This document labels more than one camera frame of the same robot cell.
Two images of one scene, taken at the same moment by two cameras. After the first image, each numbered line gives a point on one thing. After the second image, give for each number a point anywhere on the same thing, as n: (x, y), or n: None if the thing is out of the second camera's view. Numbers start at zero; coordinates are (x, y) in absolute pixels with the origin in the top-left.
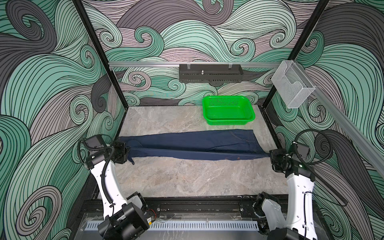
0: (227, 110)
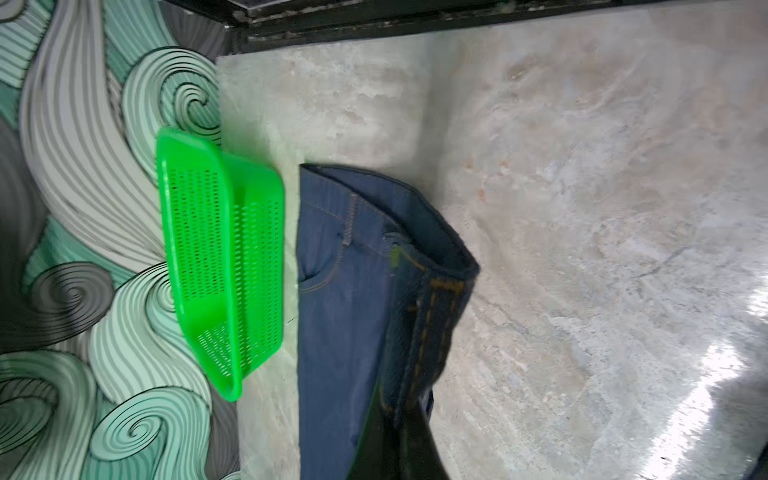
0: (224, 225)
